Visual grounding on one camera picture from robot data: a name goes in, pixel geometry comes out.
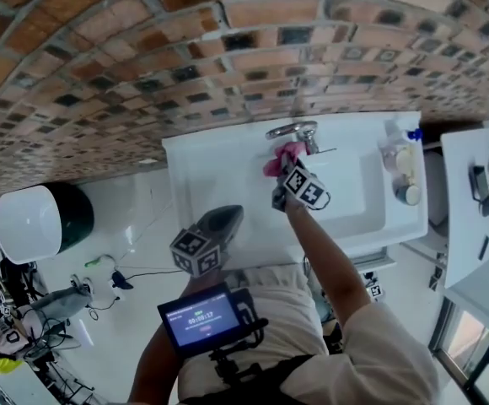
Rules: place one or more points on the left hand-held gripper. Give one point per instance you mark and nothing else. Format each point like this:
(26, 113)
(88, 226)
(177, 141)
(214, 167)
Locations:
(198, 249)

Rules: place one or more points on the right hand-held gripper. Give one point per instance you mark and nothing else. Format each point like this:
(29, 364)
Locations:
(307, 190)

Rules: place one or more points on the pink cloth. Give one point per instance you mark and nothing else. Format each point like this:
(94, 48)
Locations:
(272, 166)

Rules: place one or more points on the chrome sink faucet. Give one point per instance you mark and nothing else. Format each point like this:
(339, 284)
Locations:
(283, 130)

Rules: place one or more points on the person's right forearm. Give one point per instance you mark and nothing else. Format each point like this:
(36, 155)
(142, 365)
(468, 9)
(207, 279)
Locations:
(324, 264)

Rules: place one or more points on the person's left forearm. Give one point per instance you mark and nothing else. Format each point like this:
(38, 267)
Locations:
(152, 361)

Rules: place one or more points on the white ceramic sink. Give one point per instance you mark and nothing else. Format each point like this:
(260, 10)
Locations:
(211, 175)

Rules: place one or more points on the grey cloth bundle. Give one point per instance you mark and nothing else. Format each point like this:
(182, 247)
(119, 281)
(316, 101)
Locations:
(59, 304)

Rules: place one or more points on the black chest monitor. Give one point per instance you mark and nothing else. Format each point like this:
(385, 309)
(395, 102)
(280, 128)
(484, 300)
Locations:
(204, 319)

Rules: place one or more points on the pale pink bottle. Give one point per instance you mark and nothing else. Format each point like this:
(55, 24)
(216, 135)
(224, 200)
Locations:
(389, 159)

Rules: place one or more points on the green floor item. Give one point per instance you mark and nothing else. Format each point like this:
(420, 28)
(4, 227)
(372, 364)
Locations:
(92, 262)

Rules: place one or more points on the white bottle with blue cap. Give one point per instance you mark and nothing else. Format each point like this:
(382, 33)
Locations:
(398, 133)

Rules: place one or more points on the cream lidded jar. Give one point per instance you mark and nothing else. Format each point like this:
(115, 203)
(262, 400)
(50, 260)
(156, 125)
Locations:
(405, 158)

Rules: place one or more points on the dark jar with cream lid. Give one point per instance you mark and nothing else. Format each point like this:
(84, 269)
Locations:
(409, 194)

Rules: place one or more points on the black and white tag board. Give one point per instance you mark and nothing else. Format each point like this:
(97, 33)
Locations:
(375, 291)

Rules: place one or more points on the white and dark green bucket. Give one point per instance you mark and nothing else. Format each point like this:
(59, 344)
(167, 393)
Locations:
(29, 222)

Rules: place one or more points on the white side cabinet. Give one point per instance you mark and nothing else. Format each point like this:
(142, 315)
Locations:
(463, 226)

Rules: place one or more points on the person's cream shirt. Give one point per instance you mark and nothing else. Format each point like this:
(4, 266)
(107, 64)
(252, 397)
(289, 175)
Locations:
(379, 352)

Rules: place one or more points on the white printed garment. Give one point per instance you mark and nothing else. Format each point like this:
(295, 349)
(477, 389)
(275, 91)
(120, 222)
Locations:
(6, 331)

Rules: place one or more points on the small black bar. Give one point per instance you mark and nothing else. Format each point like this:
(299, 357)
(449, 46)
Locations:
(484, 247)

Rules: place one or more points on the yellow bag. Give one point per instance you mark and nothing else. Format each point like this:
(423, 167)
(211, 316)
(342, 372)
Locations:
(2, 363)

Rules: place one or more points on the dark framed window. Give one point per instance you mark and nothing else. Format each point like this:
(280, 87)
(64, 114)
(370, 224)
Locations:
(472, 352)

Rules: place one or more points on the black chest mount rig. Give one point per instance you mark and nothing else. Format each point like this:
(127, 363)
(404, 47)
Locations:
(232, 369)

